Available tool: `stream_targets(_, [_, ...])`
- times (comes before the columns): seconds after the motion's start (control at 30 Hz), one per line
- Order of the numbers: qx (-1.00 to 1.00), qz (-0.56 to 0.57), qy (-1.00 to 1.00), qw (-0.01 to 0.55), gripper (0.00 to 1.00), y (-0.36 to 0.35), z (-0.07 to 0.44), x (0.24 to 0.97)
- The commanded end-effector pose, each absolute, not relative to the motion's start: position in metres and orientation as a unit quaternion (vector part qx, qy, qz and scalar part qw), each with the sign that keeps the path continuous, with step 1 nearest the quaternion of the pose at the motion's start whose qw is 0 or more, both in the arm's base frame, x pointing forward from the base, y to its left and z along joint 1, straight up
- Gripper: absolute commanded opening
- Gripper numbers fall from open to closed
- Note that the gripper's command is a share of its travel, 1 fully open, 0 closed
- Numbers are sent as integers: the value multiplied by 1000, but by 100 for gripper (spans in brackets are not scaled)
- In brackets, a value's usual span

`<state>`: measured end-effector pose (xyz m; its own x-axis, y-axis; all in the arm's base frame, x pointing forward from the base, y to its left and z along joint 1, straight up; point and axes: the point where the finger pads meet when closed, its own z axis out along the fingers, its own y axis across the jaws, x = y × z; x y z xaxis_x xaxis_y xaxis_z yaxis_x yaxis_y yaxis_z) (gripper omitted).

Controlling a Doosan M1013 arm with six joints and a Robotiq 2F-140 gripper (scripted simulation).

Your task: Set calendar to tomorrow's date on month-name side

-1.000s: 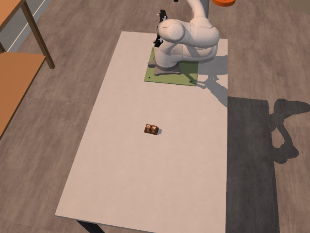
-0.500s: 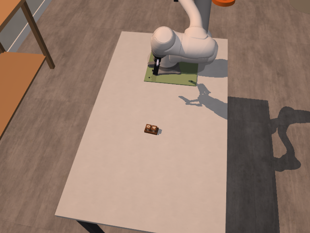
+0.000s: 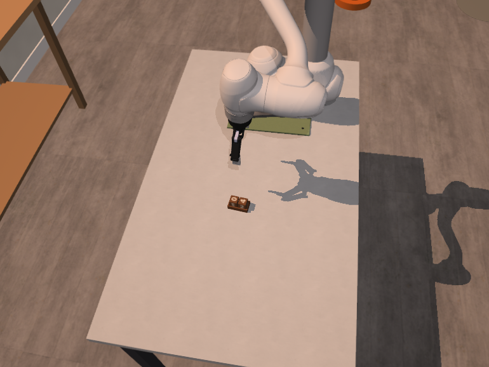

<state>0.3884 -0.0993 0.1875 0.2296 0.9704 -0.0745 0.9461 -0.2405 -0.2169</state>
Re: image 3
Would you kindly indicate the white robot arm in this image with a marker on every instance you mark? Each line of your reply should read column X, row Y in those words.
column 269, row 85

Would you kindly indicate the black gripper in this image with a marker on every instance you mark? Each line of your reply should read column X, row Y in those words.
column 236, row 140

